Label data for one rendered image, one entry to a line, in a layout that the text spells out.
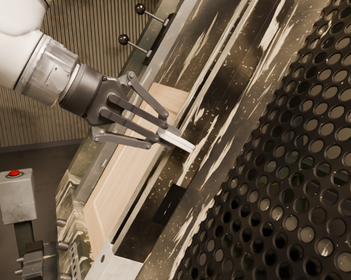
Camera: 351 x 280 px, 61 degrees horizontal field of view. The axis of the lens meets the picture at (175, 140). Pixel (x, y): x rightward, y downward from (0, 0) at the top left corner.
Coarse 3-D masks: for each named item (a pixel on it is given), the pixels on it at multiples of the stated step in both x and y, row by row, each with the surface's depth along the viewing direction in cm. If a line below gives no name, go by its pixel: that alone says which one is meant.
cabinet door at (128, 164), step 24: (168, 96) 82; (144, 120) 90; (168, 120) 76; (120, 144) 97; (120, 168) 89; (144, 168) 75; (96, 192) 96; (120, 192) 81; (96, 216) 87; (96, 240) 80
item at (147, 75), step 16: (192, 0) 102; (176, 16) 101; (176, 32) 103; (160, 48) 102; (160, 64) 104; (144, 80) 103; (128, 96) 106; (128, 112) 104; (112, 128) 105; (112, 144) 105; (96, 160) 104; (96, 176) 106; (80, 192) 105
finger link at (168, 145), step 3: (147, 138) 52; (159, 138) 52; (162, 138) 52; (144, 141) 51; (147, 141) 51; (150, 141) 51; (159, 141) 52; (162, 141) 52; (165, 141) 52; (162, 144) 52; (165, 144) 52; (168, 144) 53; (171, 144) 53; (168, 147) 53; (171, 147) 53
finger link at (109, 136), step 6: (108, 132) 49; (96, 138) 47; (102, 138) 47; (108, 138) 48; (114, 138) 48; (120, 138) 48; (126, 138) 49; (132, 138) 50; (138, 138) 52; (126, 144) 49; (132, 144) 49; (138, 144) 50; (144, 144) 50; (150, 144) 51
